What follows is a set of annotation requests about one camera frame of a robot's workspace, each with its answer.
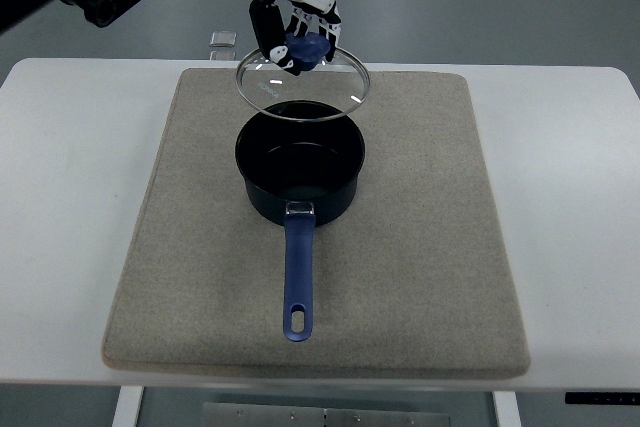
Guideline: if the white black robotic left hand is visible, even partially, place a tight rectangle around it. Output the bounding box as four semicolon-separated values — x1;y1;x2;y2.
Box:
249;0;341;76

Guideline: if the clear floor plate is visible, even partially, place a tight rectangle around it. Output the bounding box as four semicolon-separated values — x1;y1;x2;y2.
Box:
209;31;237;48
209;50;236;61

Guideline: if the white table leg right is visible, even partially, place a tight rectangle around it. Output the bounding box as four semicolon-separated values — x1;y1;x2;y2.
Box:
492;391;523;427

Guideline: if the white table leg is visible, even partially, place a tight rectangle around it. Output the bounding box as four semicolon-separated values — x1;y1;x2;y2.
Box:
492;391;523;427
111;386;144;427

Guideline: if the glass pot lid blue knob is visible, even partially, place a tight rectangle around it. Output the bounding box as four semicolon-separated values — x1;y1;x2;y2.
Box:
235;33;371;122

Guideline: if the clear floor plate lower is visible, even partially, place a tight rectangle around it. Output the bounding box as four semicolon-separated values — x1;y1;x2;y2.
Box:
209;50;236;61

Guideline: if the dark pot with blue handle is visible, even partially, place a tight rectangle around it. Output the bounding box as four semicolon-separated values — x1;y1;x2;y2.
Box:
235;100;365;342

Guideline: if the white table leg left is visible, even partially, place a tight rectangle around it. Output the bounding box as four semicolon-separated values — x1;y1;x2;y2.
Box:
111;386;144;427

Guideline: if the beige fabric mat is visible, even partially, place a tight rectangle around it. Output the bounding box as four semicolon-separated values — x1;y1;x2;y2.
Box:
102;68;530;380

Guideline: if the metal base plate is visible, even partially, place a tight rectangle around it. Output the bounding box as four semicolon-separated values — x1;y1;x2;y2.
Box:
201;402;451;427

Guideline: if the black table control panel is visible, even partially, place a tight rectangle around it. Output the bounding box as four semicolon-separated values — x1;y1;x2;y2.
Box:
564;391;640;406

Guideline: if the clear floor plate upper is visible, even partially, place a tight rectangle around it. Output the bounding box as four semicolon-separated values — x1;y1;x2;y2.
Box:
209;31;237;48

